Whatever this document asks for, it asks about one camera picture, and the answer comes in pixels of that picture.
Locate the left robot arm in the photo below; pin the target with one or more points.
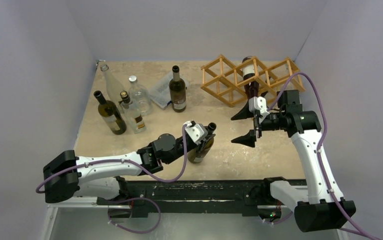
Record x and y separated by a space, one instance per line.
68 175

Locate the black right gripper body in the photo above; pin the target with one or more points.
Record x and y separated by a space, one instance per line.
256 124

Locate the clear squat glass bottle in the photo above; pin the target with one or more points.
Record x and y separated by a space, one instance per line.
139 94

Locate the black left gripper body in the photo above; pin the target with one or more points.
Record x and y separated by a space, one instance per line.
194 146

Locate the wooden wine rack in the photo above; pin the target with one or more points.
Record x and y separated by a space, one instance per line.
225 80

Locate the green bottle cream label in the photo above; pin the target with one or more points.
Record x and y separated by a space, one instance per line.
110 114

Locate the clear tall glass bottle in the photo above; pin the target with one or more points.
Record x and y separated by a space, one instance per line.
113 86

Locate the clear plastic organizer box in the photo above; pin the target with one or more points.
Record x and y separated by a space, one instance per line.
160 93

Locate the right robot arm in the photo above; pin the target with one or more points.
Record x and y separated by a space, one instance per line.
322 205

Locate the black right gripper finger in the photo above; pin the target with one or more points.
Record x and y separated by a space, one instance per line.
243 114
248 139

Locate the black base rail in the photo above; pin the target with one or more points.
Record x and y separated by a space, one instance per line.
249 198

